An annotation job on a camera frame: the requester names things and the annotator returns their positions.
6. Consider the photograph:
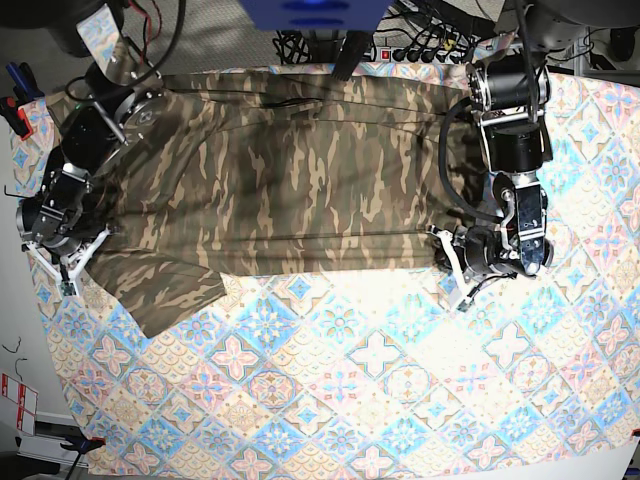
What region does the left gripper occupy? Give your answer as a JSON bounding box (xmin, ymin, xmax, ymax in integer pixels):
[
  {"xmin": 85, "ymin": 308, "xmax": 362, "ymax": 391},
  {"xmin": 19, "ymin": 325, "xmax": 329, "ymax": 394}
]
[{"xmin": 426, "ymin": 225, "xmax": 517, "ymax": 312}]

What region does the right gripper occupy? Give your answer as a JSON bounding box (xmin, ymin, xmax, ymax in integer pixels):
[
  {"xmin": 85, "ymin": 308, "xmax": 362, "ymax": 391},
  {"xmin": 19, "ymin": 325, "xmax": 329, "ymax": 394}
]
[{"xmin": 22, "ymin": 228, "xmax": 110, "ymax": 297}]

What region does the camouflage T-shirt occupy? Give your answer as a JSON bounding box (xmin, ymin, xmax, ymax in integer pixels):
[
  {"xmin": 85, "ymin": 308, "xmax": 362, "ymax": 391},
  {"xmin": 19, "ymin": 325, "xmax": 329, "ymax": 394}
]
[{"xmin": 47, "ymin": 69, "xmax": 496, "ymax": 339}]

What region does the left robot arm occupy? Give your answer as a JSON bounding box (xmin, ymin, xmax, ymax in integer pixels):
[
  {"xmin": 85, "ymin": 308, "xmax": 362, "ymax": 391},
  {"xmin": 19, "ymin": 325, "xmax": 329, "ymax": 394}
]
[{"xmin": 428, "ymin": 1, "xmax": 639, "ymax": 311}]

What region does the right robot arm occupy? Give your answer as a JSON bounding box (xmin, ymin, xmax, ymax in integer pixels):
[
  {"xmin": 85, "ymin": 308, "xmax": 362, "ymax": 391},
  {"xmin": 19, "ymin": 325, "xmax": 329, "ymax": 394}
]
[{"xmin": 1, "ymin": 1, "xmax": 165, "ymax": 296}]

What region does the black allen key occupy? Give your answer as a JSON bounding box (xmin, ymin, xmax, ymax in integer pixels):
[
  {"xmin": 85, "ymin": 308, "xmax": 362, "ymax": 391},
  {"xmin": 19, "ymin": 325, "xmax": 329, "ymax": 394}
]
[{"xmin": 3, "ymin": 185, "xmax": 42, "ymax": 201}]

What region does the white red labelled box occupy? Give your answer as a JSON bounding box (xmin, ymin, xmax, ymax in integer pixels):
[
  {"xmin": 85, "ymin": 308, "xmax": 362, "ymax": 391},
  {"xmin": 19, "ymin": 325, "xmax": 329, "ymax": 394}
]
[{"xmin": 1, "ymin": 373, "xmax": 38, "ymax": 436}]

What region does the patterned tile tablecloth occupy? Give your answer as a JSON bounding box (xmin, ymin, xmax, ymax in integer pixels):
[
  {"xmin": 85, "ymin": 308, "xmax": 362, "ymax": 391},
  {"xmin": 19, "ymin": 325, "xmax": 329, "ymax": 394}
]
[{"xmin": 29, "ymin": 66, "xmax": 639, "ymax": 479}]

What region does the red black clamp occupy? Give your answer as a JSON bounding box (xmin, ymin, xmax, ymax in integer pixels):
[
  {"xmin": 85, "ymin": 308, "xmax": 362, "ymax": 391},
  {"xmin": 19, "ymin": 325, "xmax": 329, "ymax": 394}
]
[{"xmin": 0, "ymin": 97, "xmax": 33, "ymax": 140}]

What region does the black orange clamp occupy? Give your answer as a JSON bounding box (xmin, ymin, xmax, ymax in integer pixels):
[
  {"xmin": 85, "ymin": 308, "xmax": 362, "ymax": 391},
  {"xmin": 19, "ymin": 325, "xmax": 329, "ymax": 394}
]
[{"xmin": 60, "ymin": 435, "xmax": 106, "ymax": 455}]

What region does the white power strip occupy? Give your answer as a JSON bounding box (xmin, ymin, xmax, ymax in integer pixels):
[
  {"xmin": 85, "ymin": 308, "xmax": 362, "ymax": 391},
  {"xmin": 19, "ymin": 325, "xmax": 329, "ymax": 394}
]
[{"xmin": 362, "ymin": 46, "xmax": 465, "ymax": 64}]

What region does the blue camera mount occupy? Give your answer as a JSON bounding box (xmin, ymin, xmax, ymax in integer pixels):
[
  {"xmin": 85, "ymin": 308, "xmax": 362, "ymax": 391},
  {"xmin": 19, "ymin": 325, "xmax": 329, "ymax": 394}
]
[{"xmin": 240, "ymin": 0, "xmax": 391, "ymax": 31}]

